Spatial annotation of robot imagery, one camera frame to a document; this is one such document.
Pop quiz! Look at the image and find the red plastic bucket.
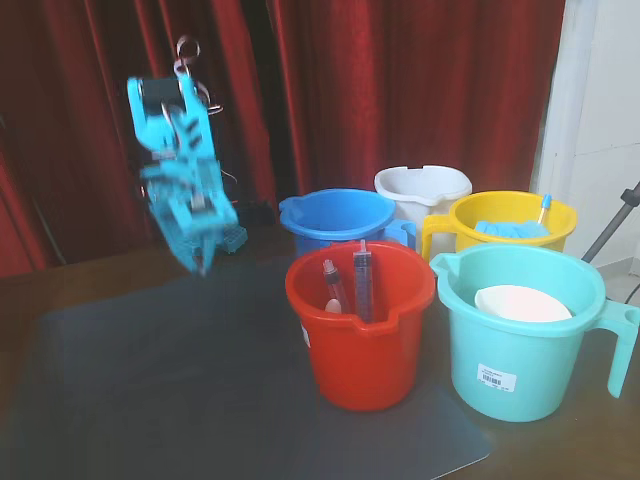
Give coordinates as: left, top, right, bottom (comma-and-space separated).
284, 240, 436, 413

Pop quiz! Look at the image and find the white paper plate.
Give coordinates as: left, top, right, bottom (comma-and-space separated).
473, 284, 574, 322

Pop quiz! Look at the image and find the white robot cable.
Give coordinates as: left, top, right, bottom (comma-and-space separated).
172, 35, 239, 186

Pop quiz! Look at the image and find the grey mat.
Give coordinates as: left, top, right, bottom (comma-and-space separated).
0, 259, 492, 480

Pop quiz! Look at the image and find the blue cloth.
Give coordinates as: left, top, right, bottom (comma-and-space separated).
473, 218, 551, 239

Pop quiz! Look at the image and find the grey tripod leg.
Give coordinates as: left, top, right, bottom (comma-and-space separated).
582, 182, 640, 264

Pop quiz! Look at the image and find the red curtain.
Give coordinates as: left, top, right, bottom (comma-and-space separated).
0, 0, 567, 279

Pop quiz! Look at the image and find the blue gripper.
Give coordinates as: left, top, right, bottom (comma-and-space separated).
142, 159, 239, 277

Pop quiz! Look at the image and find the short syringe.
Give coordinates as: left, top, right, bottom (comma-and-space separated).
322, 258, 350, 314

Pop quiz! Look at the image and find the thin dark cable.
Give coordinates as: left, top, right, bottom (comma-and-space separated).
606, 283, 640, 304

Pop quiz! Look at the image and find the long syringe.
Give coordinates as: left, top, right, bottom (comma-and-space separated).
352, 239, 375, 324

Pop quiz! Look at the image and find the blue plastic bucket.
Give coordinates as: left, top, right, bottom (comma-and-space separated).
278, 188, 418, 259

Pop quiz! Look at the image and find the teal plastic mug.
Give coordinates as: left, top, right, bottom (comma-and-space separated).
430, 243, 640, 424

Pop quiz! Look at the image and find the white barcode label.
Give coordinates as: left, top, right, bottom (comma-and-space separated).
477, 363, 518, 391

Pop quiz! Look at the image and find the yellow plastic mug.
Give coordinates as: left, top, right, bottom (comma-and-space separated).
420, 190, 579, 261

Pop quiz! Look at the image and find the white plastic bucket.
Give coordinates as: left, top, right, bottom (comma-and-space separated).
374, 165, 474, 226

